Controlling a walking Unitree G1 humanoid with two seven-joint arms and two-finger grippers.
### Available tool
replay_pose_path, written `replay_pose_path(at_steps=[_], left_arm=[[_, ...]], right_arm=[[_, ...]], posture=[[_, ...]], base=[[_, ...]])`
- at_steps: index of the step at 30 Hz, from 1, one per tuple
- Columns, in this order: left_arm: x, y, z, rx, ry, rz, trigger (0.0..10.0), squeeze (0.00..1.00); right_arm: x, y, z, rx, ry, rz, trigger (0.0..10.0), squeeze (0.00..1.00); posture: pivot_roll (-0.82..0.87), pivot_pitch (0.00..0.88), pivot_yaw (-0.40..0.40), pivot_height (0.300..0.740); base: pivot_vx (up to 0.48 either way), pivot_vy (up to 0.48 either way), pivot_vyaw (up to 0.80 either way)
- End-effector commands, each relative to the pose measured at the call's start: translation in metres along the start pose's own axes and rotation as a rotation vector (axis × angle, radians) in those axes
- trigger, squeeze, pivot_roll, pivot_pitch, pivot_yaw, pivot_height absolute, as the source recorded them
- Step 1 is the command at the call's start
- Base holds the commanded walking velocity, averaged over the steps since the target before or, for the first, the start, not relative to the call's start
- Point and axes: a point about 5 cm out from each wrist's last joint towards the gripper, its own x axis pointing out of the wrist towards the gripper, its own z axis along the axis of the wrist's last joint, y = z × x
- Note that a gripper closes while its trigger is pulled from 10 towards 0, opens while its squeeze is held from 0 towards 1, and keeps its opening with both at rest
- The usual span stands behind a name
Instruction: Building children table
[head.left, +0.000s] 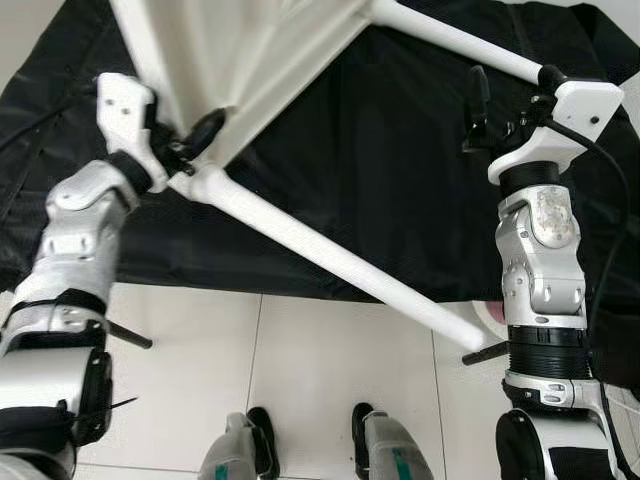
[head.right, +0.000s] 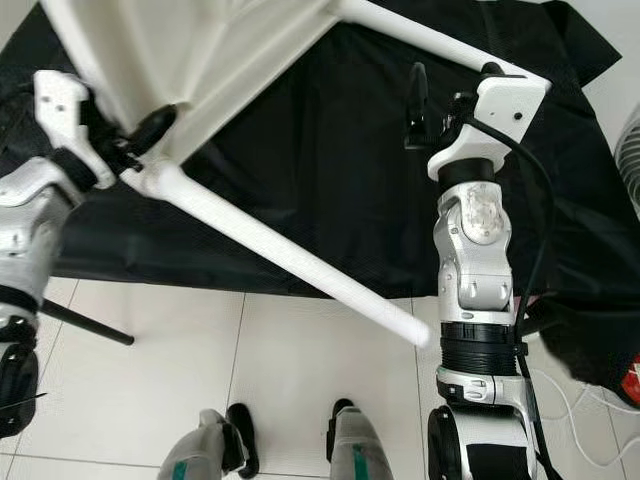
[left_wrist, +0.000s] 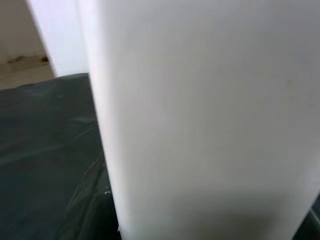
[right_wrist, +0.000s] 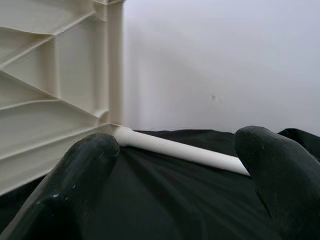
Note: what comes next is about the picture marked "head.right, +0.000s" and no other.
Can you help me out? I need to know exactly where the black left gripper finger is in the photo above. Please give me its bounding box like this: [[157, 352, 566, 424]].
[[128, 102, 179, 157]]

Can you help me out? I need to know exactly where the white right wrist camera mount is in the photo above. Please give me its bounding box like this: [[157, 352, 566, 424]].
[[425, 74, 553, 183]]

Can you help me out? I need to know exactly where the grey robot left foot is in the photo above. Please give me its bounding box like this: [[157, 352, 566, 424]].
[[156, 404, 262, 480]]

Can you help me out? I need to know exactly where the white floor cable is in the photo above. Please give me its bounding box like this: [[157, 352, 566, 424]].
[[528, 368, 640, 471]]

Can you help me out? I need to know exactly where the small red object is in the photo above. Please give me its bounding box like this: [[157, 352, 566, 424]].
[[621, 364, 640, 407]]

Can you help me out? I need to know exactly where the white electric fan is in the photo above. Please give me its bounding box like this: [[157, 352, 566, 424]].
[[612, 103, 640, 218]]

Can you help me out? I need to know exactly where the white plastic table leg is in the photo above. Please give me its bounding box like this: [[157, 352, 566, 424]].
[[335, 0, 503, 77], [148, 160, 446, 349]]

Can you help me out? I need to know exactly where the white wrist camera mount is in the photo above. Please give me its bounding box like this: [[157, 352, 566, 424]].
[[32, 69, 107, 191], [425, 74, 553, 183]]

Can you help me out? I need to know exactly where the black tablecloth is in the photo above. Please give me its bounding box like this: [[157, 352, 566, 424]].
[[0, 0, 640, 406]]

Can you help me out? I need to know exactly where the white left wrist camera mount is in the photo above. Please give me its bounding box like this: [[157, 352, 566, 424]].
[[32, 69, 107, 191]]

